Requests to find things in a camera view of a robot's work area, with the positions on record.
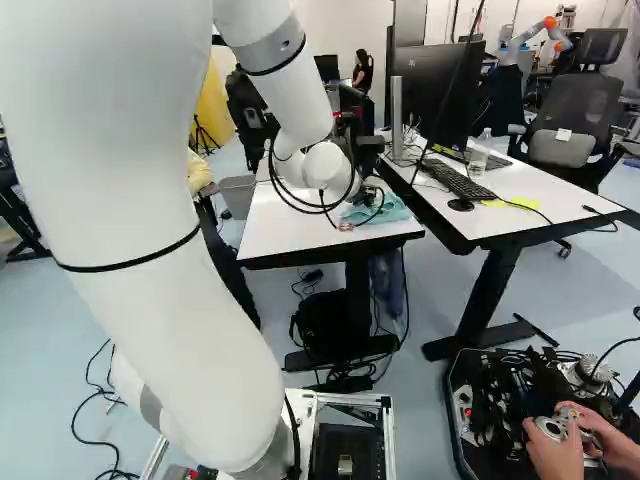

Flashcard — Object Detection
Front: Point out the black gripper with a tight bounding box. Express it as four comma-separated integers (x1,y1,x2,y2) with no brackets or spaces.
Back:
357,183,387,208

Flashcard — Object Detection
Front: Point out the green towel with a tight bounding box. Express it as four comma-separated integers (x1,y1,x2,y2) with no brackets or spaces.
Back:
339,192,414,229

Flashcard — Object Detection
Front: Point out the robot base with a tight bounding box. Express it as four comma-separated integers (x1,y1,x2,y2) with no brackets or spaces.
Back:
142,387,399,480

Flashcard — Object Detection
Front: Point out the white table with black legs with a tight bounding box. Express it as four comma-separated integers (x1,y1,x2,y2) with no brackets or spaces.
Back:
235,172,426,374

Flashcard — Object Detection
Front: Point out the silver monitor stand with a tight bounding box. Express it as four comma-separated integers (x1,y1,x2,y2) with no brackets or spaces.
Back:
390,74,416,162

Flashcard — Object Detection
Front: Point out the black keyboard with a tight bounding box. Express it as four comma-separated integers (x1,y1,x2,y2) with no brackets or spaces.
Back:
418,158,499,201

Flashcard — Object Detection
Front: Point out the clear water bottle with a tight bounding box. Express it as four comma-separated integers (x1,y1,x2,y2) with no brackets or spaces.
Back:
467,127,494,179

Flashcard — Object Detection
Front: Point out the black backpack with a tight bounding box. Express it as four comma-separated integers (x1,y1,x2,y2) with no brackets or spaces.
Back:
289,289,374,366

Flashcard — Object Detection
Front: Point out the long white table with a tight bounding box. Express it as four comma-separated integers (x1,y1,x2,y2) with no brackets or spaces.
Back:
374,134,640,361

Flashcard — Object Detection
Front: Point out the grey office chair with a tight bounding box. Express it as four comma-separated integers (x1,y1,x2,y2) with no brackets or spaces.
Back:
507,73,626,259

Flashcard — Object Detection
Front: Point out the grey gamepad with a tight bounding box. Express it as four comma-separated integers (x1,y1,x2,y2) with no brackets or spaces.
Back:
532,405,601,454

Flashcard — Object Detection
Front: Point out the person's hand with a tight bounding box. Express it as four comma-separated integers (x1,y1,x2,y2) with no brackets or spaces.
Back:
574,407,640,474
522,414,589,480

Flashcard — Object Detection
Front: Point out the black equipment cart with cables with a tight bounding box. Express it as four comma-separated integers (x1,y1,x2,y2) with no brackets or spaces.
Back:
446,344,640,480

